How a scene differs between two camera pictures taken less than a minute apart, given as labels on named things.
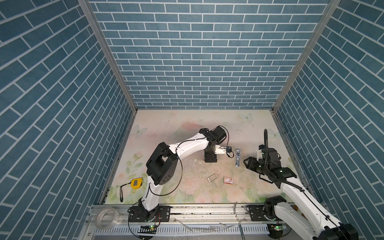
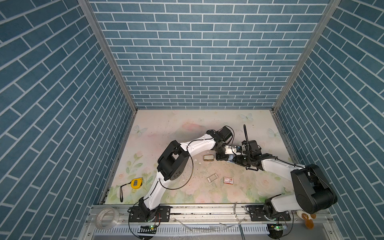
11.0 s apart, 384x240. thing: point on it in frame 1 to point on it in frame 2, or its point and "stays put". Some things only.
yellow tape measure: (136, 183) stays put
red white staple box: (228, 180) stays put
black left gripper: (211, 157) to (222, 157)
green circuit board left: (151, 229) stays put
